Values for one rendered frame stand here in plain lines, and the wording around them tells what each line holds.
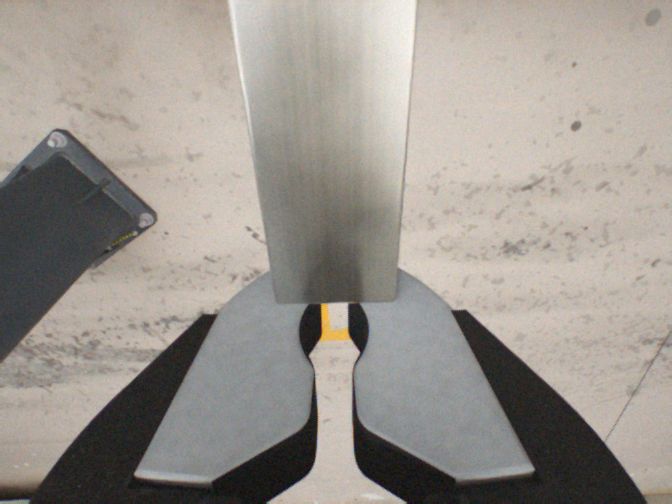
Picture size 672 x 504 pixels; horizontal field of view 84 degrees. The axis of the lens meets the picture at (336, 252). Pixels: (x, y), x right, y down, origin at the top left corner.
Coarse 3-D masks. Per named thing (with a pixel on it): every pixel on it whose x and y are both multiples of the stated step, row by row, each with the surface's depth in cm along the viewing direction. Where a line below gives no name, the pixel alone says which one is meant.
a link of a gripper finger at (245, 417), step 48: (240, 336) 8; (288, 336) 8; (192, 384) 7; (240, 384) 7; (288, 384) 7; (192, 432) 6; (240, 432) 6; (288, 432) 6; (144, 480) 6; (192, 480) 6; (240, 480) 6; (288, 480) 7
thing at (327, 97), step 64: (256, 0) 6; (320, 0) 6; (384, 0) 6; (256, 64) 6; (320, 64) 6; (384, 64) 6; (256, 128) 7; (320, 128) 7; (384, 128) 7; (320, 192) 8; (384, 192) 8; (320, 256) 8; (384, 256) 8
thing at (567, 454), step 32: (480, 352) 8; (512, 352) 8; (512, 384) 7; (544, 384) 7; (512, 416) 7; (544, 416) 7; (576, 416) 6; (544, 448) 6; (576, 448) 6; (608, 448) 6; (512, 480) 6; (544, 480) 6; (576, 480) 6; (608, 480) 6
